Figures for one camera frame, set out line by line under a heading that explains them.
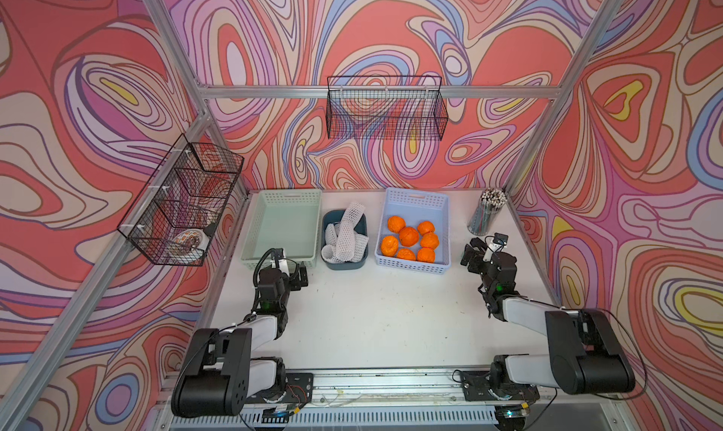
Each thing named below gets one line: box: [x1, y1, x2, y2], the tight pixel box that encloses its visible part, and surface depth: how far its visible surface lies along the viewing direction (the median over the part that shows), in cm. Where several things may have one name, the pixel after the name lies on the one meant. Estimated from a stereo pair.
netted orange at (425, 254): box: [417, 247, 435, 264], surface depth 98 cm
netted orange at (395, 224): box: [386, 215, 407, 235], surface depth 106 cm
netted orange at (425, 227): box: [417, 220, 436, 237], surface depth 106 cm
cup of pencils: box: [466, 187, 508, 237], surface depth 97 cm
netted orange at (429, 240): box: [419, 231, 440, 250], surface depth 101 cm
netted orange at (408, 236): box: [399, 225, 419, 248], surface depth 101 cm
